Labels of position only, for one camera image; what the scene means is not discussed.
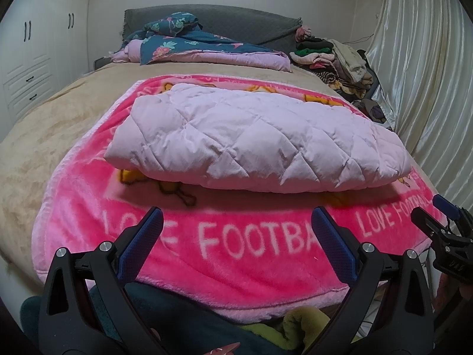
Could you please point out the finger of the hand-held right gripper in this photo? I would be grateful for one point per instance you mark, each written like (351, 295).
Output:
(449, 205)
(428, 222)

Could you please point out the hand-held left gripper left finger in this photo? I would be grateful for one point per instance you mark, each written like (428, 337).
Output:
(142, 244)

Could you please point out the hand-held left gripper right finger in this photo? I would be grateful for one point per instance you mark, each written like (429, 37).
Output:
(332, 246)

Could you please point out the pink quilted jacket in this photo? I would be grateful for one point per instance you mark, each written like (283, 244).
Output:
(258, 140)

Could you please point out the pile of folded clothes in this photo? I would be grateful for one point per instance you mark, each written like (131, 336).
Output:
(340, 63)

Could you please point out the pink printed blanket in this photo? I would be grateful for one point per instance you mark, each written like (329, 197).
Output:
(258, 273)

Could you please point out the person's teal pants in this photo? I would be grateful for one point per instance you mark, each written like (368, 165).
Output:
(177, 318)

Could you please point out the yellow-green cloth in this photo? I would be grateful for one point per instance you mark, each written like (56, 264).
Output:
(295, 325)

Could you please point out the white satin curtain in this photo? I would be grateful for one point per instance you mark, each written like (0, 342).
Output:
(432, 81)

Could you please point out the beige bed sheet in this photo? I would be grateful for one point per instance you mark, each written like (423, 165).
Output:
(55, 144)

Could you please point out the teal floral pink quilt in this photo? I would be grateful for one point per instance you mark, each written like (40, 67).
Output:
(207, 53)

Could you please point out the white wardrobe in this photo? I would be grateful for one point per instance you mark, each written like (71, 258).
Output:
(37, 51)

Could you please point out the grey headboard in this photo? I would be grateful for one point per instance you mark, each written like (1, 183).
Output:
(240, 22)

